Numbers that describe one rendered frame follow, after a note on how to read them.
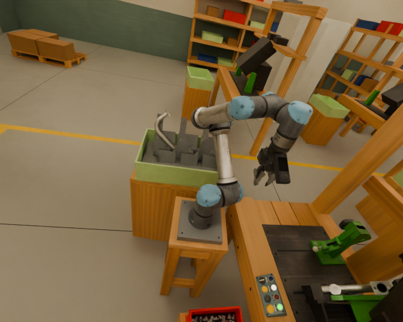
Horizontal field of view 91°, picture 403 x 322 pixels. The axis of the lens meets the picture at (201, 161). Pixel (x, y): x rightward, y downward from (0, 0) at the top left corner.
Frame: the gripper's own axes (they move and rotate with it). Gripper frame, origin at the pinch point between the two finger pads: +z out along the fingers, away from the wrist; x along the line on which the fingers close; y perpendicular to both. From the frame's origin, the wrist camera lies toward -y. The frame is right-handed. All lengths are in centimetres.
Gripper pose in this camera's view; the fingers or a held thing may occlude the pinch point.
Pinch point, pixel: (261, 184)
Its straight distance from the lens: 87.7
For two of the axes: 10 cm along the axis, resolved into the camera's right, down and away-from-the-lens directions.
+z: -2.0, 7.5, 6.3
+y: -0.9, -6.6, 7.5
